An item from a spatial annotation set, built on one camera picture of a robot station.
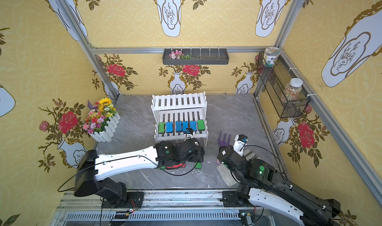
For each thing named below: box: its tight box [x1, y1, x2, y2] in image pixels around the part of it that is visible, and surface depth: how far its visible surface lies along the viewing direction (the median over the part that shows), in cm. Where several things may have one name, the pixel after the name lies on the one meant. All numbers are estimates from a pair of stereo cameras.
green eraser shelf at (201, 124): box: [197, 119, 206, 131], surface depth 88 cm
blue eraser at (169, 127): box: [166, 121, 174, 133], surface depth 86 cm
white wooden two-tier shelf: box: [151, 91, 209, 147], surface depth 85 cm
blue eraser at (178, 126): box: [175, 120, 183, 133], surface depth 87 cm
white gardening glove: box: [216, 163, 240, 188], surface depth 83 cm
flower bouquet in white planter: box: [82, 97, 121, 143], surface depth 92 cm
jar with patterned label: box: [262, 46, 281, 68], surface depth 87 cm
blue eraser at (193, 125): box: [190, 120, 197, 132], surface depth 88 cm
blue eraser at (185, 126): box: [182, 120, 189, 132], surface depth 87 cm
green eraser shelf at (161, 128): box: [157, 121, 166, 134], surface depth 87 cm
